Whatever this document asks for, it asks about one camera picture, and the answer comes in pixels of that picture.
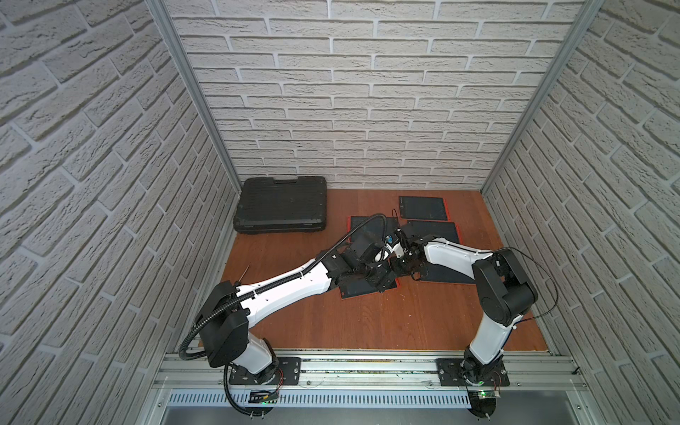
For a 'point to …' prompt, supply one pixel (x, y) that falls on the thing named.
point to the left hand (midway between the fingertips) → (389, 263)
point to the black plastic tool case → (266, 205)
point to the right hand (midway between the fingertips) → (398, 271)
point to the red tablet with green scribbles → (443, 228)
